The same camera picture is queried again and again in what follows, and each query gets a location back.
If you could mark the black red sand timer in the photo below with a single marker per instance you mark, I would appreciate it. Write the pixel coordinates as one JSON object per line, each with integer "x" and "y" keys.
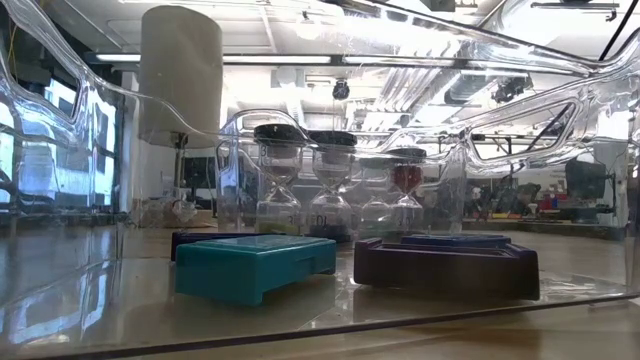
{"x": 407, "y": 177}

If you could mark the blue digital clock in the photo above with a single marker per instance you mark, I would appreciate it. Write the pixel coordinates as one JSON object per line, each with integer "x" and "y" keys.
{"x": 200, "y": 236}

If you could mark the teal rectangular block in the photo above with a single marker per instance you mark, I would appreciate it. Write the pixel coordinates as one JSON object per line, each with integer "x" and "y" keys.
{"x": 250, "y": 267}

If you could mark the teal sand timer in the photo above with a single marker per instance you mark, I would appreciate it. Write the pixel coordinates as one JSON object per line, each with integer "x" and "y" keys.
{"x": 375, "y": 216}

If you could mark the ceiling light strip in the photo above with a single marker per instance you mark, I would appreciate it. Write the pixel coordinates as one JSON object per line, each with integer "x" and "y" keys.
{"x": 275, "y": 58}

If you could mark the black background monitor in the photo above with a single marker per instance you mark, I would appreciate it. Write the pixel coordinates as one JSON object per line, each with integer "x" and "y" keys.
{"x": 200, "y": 172}

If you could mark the clear plastic bin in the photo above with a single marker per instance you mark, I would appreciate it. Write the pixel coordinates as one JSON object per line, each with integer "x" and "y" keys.
{"x": 230, "y": 190}
{"x": 100, "y": 300}

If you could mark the white table lamp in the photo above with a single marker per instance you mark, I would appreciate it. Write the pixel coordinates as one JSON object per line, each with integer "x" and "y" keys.
{"x": 180, "y": 75}

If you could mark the black blue sand timer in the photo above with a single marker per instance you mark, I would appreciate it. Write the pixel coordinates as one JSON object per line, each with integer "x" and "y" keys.
{"x": 331, "y": 138}

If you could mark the black yellow sand timer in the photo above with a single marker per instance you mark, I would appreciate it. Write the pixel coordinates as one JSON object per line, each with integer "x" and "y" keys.
{"x": 277, "y": 134}

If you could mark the dark purple tray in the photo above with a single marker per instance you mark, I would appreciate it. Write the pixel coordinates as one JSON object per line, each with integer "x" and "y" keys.
{"x": 445, "y": 274}

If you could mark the black ceiling camera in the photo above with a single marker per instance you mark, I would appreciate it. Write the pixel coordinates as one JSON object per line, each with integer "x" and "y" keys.
{"x": 341, "y": 90}

